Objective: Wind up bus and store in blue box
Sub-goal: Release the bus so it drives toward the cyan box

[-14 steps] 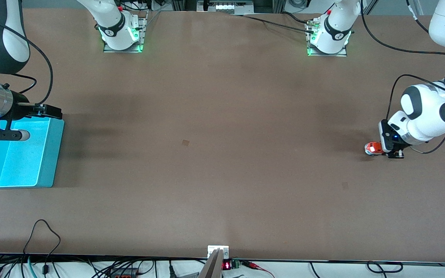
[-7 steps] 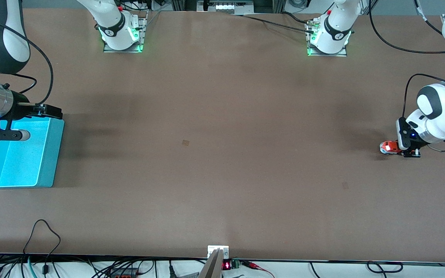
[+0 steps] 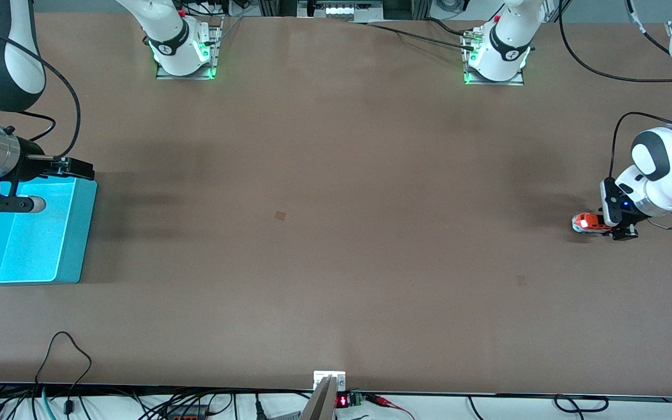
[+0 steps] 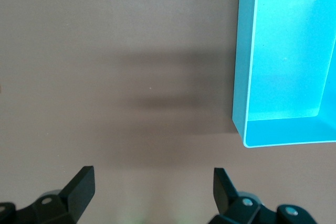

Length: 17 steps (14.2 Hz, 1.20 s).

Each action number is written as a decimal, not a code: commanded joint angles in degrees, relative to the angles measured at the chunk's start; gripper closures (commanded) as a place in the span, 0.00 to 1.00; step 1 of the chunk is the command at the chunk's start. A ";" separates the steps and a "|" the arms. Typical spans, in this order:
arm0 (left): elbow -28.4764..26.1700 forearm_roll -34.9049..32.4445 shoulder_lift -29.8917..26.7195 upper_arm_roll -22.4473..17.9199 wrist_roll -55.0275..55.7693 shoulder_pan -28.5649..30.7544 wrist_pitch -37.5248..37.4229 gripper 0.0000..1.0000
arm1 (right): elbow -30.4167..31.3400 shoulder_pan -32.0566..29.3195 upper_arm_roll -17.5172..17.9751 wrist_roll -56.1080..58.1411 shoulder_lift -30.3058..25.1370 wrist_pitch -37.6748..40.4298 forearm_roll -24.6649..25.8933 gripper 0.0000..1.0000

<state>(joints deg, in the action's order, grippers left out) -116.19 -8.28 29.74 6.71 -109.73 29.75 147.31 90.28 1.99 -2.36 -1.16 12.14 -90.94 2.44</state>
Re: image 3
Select orange toy bus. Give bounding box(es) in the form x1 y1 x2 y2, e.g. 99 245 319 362
571 212 615 235

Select blue plastic box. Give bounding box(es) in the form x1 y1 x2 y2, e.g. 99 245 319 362
0 177 99 286

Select metal device with white lights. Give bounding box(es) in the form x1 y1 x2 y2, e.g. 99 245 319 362
297 0 384 23

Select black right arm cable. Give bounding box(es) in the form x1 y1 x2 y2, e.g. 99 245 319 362
0 26 82 159

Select long black left arm cable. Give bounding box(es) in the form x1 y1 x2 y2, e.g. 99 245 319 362
559 0 672 180

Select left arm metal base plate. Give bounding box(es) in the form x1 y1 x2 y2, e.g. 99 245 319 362
463 28 525 86

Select black cable with white tie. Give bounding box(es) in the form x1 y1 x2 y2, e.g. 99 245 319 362
624 0 672 56

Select black coiled cable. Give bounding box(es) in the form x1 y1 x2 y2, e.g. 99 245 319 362
553 394 610 414

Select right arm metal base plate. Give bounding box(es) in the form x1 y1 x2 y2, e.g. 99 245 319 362
155 16 223 81

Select black looped cable with block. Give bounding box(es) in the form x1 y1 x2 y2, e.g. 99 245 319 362
34 331 93 416

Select teal cable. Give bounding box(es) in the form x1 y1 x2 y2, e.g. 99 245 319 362
41 386 58 420

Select black cable across table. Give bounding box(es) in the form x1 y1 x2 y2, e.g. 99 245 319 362
348 20 477 50

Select red clip lead wire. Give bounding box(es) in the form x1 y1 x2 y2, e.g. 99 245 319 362
365 394 415 420

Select white table edge bracket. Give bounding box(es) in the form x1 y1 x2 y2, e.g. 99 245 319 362
313 371 347 391

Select grey camera pole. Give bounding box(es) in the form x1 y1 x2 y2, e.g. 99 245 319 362
299 376 338 420

